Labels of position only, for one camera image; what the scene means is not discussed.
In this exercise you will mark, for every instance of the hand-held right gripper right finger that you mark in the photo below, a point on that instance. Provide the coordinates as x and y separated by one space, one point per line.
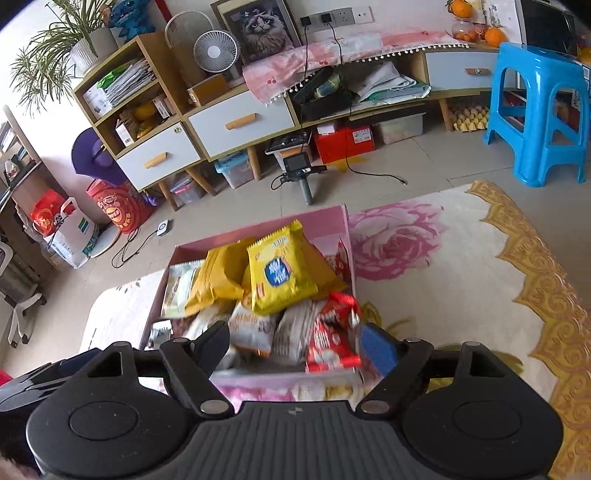
378 348

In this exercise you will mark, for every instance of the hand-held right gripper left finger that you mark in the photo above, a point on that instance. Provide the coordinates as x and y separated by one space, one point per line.
214 346

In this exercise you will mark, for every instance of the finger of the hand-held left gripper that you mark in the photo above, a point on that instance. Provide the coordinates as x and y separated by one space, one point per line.
78 361

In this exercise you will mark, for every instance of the orange-print snack packet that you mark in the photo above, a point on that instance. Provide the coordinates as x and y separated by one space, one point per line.
251 325

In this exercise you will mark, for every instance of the red snack packet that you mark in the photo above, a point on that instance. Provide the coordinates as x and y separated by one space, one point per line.
342 261
332 337

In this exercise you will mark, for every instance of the silver chocolate packet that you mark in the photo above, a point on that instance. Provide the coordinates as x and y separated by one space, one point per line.
159 333

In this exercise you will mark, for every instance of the white pastry packet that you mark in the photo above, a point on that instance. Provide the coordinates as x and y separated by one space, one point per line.
180 288

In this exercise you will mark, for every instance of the white printed snack packet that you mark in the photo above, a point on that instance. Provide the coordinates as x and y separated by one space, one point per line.
295 330

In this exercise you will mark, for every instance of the yellow blue-label snack packet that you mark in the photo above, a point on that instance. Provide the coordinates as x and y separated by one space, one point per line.
281 272

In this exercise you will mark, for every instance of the pink cardboard box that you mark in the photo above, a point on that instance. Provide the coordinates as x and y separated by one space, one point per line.
332 221

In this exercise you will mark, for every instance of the floral blanket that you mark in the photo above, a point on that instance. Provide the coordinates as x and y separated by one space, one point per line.
438 286

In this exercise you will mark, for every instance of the office chair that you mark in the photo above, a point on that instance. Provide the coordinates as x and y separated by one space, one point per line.
21 277

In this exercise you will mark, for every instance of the white shopping bag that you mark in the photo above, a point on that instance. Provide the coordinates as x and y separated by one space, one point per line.
69 240

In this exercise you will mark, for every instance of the round white floor scale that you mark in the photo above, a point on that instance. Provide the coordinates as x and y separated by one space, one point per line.
106 242

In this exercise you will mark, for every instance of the white charger puck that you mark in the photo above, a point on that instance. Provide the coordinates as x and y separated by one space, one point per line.
164 228

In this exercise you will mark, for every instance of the red gift bag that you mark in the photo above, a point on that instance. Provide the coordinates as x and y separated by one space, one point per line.
51 214

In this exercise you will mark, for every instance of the red printed drum box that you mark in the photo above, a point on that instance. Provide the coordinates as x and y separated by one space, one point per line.
120 207

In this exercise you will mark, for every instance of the clear storage box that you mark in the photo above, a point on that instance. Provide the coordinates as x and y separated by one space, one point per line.
399 129
187 189

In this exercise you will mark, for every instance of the blue-lid storage box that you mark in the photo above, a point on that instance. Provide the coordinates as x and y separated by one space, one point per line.
235 171

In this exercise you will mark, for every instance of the wooden TV stand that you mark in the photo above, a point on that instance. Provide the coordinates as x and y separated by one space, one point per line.
254 161

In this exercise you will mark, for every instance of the wooden storage rack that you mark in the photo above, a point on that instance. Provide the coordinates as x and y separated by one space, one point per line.
23 180

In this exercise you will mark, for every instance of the red cardboard box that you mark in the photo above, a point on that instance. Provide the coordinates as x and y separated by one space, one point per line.
344 143

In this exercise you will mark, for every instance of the black electronic device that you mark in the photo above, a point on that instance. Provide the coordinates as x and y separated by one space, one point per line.
288 141

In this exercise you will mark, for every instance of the small white carton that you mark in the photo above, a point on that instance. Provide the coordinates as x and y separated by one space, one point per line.
123 134

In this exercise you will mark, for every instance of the yellow fruit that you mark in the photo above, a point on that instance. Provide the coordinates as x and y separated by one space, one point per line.
145 115

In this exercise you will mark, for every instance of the small brown carton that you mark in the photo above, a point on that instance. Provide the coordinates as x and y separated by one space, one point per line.
164 108

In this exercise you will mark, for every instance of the yellow egg carton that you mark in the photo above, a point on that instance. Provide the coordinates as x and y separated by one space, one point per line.
470 117

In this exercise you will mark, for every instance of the black bag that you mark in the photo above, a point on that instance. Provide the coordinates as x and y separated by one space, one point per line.
323 101

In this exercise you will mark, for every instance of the brown cardboard box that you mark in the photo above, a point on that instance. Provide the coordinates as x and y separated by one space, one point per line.
207 91

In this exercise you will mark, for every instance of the white product box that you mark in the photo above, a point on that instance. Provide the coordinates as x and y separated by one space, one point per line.
97 104

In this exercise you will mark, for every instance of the pile of white papers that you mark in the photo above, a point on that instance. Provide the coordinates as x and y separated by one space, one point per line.
392 81

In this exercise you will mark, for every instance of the wooden shelf cabinet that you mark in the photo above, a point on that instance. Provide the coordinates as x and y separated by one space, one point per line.
168 78

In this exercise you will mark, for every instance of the stack of magazines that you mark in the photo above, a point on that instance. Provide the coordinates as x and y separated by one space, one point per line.
129 81

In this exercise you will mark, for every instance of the white desk fan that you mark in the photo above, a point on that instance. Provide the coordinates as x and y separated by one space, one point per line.
216 48

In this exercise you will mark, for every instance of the pink floral cloth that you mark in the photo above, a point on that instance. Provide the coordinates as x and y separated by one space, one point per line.
369 44

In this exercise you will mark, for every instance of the potted spider plant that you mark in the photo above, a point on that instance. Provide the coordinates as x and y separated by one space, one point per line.
92 46

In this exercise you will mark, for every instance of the white round fan guard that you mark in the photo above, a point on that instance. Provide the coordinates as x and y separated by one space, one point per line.
184 27

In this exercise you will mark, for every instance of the framed cat picture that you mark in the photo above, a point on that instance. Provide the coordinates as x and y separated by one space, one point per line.
263 27

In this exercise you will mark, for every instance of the blue plastic stool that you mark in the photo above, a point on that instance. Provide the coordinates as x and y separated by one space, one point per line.
531 60

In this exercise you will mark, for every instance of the glass jar of tangerines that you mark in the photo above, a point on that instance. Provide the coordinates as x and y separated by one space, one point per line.
465 30

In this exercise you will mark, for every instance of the orange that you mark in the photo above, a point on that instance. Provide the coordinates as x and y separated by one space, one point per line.
494 37
460 8

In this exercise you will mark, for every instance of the blue plush toy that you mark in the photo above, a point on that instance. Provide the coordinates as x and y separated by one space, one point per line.
131 16

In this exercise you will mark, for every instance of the black microwave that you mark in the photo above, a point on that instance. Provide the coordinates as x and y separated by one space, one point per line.
545 23

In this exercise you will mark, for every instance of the black camera gimbal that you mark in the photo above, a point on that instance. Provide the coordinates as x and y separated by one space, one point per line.
295 166

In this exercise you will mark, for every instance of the wall power outlet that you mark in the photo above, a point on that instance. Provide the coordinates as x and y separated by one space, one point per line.
337 17

